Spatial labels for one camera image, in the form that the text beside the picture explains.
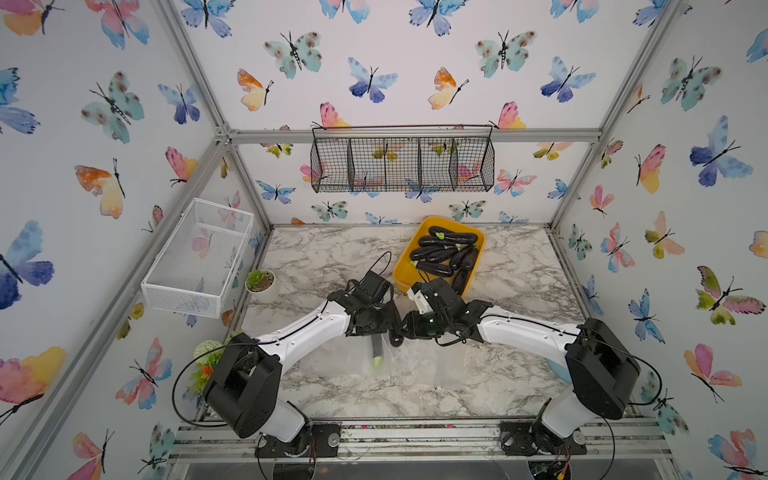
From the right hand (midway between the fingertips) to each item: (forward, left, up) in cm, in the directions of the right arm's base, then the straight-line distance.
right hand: (399, 329), depth 81 cm
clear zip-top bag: (-5, -8, -12) cm, 15 cm away
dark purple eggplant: (-2, +6, -8) cm, 10 cm away
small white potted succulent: (+14, +44, -2) cm, 46 cm away
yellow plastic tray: (+25, -1, -10) cm, 27 cm away
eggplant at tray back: (+40, -20, -6) cm, 45 cm away
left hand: (+3, +1, -3) cm, 4 cm away
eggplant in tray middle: (+27, -10, -9) cm, 30 cm away
